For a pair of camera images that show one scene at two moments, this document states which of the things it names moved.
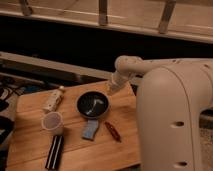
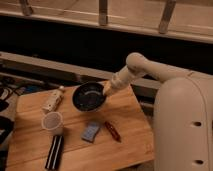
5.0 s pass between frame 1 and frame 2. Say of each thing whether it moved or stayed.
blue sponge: stayed
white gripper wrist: stayed
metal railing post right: stayed
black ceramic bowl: moved
